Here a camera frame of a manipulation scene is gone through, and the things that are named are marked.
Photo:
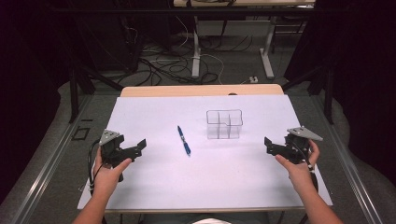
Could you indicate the person's left hand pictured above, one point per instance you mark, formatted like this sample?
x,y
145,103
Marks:
x,y
104,180

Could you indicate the blue pen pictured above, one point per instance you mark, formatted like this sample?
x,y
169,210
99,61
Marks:
x,y
184,141

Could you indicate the black horizontal bar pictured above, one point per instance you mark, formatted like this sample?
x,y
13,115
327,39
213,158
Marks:
x,y
155,10

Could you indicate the dark curtain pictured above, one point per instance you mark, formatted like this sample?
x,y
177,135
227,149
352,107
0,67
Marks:
x,y
364,77
25,93

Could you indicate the aluminium floor rail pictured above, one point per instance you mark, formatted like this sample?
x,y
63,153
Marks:
x,y
46,168
351,168

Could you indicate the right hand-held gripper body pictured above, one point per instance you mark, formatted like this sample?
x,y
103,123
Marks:
x,y
295,148

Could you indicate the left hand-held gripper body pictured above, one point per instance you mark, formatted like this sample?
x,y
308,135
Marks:
x,y
109,149

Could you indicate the white power plug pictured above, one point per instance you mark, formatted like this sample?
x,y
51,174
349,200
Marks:
x,y
253,79

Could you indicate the clear plastic divided organizer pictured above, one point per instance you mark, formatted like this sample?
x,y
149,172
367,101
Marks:
x,y
224,124

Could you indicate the person's right hand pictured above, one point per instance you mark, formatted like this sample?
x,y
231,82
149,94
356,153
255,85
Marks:
x,y
300,175

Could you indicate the white paper sheet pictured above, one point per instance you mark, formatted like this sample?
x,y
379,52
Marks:
x,y
202,177

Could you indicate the black metal stand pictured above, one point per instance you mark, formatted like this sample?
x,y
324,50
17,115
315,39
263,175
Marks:
x,y
74,99
328,96

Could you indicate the desk with white legs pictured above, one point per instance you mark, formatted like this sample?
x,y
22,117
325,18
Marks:
x,y
196,56

